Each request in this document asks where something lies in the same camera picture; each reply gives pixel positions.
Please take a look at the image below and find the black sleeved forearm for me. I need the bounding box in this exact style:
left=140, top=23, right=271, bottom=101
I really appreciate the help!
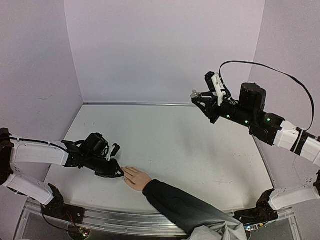
left=142, top=179, right=242, bottom=234

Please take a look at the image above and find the left arm base cable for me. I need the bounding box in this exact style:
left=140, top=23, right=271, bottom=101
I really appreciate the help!
left=39, top=199, right=73, bottom=232

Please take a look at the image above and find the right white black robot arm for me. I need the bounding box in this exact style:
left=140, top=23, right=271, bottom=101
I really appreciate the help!
left=190, top=83, right=320, bottom=226

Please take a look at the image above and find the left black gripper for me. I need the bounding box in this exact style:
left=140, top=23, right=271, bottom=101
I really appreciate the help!
left=85, top=153, right=125, bottom=179

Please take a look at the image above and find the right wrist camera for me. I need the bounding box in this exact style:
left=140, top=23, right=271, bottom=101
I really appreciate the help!
left=204, top=71, right=231, bottom=107

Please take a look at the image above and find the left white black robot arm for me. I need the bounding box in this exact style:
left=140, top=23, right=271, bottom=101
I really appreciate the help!
left=0, top=128, right=124, bottom=219

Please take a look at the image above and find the clear nail polish bottle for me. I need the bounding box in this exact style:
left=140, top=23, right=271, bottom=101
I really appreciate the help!
left=190, top=89, right=202, bottom=99

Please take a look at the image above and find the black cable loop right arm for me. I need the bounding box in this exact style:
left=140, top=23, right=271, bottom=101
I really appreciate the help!
left=218, top=60, right=315, bottom=132

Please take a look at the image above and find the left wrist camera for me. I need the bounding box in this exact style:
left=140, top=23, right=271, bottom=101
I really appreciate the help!
left=106, top=143, right=121, bottom=161

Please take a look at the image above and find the grey fabric garment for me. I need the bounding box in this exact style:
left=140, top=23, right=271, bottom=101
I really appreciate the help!
left=187, top=223, right=248, bottom=240

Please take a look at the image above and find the mannequin hand on table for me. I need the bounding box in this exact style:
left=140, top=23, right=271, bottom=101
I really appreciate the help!
left=122, top=167, right=153, bottom=192

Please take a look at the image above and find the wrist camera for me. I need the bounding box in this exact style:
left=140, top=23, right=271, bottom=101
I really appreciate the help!
left=204, top=71, right=231, bottom=107
left=106, top=143, right=121, bottom=161

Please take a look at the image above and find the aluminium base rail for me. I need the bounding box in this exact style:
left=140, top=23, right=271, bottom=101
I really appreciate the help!
left=24, top=194, right=293, bottom=237

